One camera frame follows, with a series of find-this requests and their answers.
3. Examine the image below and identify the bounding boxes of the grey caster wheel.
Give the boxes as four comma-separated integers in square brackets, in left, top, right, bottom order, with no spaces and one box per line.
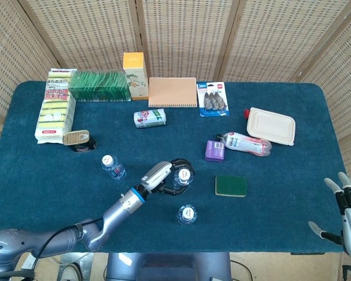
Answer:
[60,262,82,281]

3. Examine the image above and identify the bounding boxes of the beige lidded food container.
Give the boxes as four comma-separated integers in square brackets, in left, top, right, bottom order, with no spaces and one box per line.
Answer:
[246,107,297,146]

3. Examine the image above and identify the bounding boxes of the small purple carton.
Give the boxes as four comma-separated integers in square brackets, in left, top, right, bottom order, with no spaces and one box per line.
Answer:
[205,140,226,162]

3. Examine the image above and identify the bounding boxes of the black luncheon meat tin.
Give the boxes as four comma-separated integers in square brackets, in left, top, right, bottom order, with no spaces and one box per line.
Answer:
[63,130,97,154]

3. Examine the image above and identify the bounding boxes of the green white drink can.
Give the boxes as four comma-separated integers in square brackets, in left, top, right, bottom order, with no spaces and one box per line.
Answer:
[133,108,167,129]

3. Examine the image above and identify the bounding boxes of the clear water bottle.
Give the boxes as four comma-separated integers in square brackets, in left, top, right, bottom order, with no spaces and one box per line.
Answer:
[177,204,198,225]
[101,155,127,181]
[173,167,194,190]

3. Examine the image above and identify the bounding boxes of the blue table cloth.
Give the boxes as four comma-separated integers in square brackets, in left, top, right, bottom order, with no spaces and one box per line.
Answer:
[0,81,349,254]

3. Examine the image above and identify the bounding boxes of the clear box green packets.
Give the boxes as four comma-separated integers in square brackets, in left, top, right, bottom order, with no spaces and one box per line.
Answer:
[68,70,132,102]

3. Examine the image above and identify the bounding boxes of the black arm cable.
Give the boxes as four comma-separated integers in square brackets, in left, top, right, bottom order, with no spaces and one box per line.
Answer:
[23,218,103,281]

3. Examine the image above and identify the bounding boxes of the blue correction tape pack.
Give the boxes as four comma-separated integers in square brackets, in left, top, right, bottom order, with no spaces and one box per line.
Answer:
[196,82,230,117]

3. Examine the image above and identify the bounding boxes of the woven wooden folding screen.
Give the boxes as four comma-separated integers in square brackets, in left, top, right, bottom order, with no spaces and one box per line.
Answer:
[0,0,351,191]

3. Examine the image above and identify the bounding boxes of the plastic bottle white red label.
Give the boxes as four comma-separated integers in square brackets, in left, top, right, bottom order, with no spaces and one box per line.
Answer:
[216,131,273,157]

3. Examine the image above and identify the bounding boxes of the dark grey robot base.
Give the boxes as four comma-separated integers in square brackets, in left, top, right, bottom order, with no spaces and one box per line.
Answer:
[105,252,232,281]

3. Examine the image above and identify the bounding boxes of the tall pomelo print carton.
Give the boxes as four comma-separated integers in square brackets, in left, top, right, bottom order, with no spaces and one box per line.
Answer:
[122,52,149,101]

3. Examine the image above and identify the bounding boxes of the green yellow scouring sponge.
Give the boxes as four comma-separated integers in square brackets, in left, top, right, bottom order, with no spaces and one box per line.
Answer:
[215,175,248,198]

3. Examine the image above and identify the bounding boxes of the packaged yellow sponge multipack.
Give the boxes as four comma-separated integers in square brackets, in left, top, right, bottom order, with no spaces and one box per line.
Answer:
[34,68,77,145]

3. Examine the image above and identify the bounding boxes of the orange spiral notebook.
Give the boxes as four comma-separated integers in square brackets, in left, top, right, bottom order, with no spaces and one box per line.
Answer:
[147,77,198,108]

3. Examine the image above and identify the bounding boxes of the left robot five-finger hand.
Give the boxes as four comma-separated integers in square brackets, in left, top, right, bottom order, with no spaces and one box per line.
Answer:
[139,158,196,196]

